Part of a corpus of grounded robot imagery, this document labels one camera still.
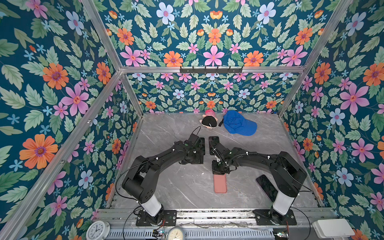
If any light blue phone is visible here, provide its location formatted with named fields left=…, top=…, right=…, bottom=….
left=199, top=138, right=206, bottom=156

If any black phone case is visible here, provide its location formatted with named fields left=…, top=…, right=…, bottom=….
left=209, top=136, right=220, bottom=156

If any pink phone case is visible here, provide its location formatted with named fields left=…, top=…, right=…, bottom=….
left=213, top=175, right=228, bottom=194

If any black smartphone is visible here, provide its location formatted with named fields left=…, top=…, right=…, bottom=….
left=256, top=175, right=278, bottom=202

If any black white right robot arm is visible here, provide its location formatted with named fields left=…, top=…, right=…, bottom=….
left=210, top=142, right=307, bottom=225

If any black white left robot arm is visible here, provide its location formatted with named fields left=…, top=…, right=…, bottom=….
left=122, top=134, right=205, bottom=226

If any blue baseball cap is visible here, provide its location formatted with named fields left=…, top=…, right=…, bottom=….
left=219, top=110, right=258, bottom=136

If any plush doll pink striped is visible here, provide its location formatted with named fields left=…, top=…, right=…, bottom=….
left=200, top=109, right=218, bottom=129

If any round timer gauge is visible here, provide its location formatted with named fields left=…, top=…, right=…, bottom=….
left=166, top=227, right=186, bottom=240

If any white vented strip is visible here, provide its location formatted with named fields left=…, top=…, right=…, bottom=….
left=107, top=229, right=275, bottom=240

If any white round clock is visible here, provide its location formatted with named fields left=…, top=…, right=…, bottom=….
left=86, top=221, right=111, bottom=240

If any white rectangular box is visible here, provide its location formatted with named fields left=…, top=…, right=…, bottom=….
left=312, top=219, right=355, bottom=239

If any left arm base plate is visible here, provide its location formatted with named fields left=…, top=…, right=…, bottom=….
left=136, top=210, right=177, bottom=227

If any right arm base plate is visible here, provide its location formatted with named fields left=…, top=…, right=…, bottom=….
left=253, top=209, right=297, bottom=226

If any black hook rail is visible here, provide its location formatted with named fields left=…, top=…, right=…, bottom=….
left=180, top=66, right=243, bottom=75

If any aluminium front rail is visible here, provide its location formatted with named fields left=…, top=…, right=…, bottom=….
left=94, top=207, right=338, bottom=227

